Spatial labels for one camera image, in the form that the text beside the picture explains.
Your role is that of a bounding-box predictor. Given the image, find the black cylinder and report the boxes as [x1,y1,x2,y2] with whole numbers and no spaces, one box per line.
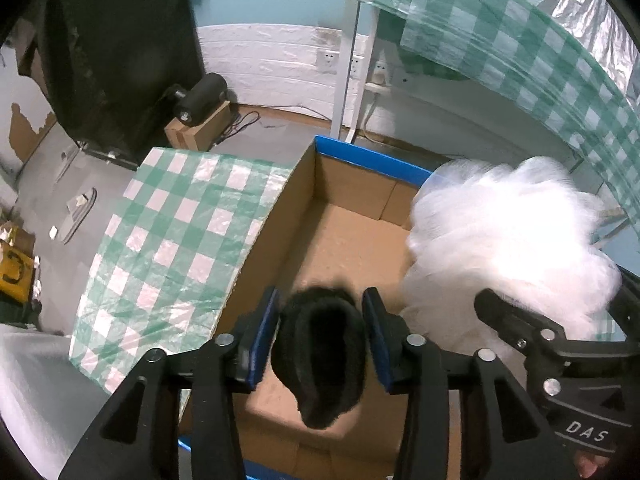
[172,72,228,126]

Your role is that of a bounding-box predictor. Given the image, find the cardboard box with blue outside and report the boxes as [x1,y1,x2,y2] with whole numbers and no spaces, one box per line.
[177,135,463,480]

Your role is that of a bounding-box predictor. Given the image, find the grey slipper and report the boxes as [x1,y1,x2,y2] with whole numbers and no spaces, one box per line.
[59,210,93,245]
[67,187,98,221]

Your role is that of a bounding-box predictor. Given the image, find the yellow box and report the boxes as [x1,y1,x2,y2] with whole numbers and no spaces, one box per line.
[0,227,38,301]

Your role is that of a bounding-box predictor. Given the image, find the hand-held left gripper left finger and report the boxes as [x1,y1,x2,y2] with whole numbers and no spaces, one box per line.
[59,286,281,480]

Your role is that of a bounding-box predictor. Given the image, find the small cardboard box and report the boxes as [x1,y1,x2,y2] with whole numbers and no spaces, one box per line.
[165,101,233,152]

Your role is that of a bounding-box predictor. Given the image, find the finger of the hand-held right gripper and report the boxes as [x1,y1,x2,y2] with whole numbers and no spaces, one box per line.
[474,288,632,361]

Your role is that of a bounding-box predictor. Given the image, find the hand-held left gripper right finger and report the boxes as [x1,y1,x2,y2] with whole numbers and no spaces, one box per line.
[362,287,576,480]

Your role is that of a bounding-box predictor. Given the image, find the white mesh bath pouf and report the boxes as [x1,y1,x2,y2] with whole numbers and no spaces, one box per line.
[402,156,623,361]

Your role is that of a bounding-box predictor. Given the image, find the person's right hand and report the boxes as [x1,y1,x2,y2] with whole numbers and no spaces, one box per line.
[575,452,614,479]

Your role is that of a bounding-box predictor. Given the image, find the black floor cable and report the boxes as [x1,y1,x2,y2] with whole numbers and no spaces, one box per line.
[220,110,261,137]

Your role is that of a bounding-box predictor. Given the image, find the silver foil sheet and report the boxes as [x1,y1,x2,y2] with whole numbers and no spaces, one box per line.
[537,0,640,106]

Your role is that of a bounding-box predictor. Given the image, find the white table leg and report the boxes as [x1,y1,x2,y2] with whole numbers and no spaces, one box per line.
[350,10,382,143]
[330,0,362,140]

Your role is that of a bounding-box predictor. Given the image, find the white foam sheet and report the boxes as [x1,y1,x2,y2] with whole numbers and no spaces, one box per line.
[0,322,126,480]

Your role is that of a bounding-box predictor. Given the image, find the black fuzzy sock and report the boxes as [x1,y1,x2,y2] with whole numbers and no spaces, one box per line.
[270,285,368,431]

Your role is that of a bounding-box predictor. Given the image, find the large black panel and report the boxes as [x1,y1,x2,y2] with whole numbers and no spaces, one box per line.
[42,0,206,171]

